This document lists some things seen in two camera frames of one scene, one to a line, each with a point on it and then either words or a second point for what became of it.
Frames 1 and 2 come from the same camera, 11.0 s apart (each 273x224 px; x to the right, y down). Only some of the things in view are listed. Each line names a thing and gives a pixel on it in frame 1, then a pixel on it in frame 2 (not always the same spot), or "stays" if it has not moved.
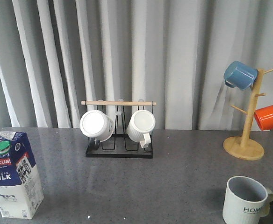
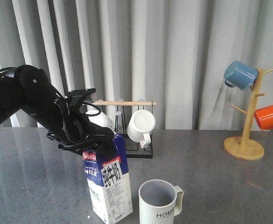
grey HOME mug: (245, 201) to (159, 201)
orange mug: (268, 117) stays
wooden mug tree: (243, 147) stays
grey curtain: (44, 57) stays
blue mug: (237, 74) stays
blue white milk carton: (17, 183) to (107, 176)
